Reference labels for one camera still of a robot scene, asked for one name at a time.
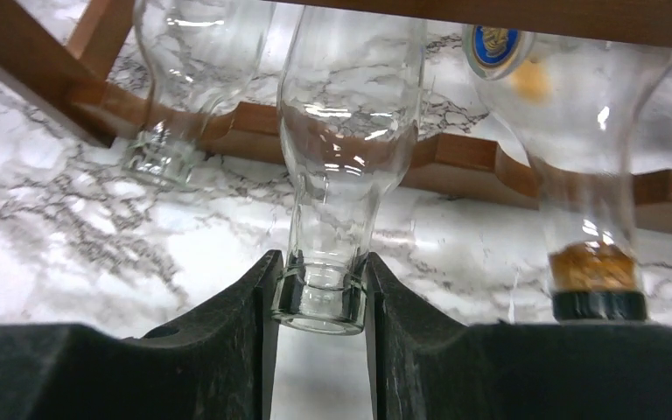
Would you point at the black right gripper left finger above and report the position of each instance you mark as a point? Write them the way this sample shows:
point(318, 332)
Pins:
point(216, 361)

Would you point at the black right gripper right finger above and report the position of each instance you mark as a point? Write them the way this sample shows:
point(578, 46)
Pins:
point(425, 365)

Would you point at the clear glass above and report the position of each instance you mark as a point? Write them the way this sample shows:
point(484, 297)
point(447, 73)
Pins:
point(349, 108)
point(200, 56)

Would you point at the brown wooden wine rack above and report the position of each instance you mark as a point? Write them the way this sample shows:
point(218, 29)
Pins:
point(69, 82)

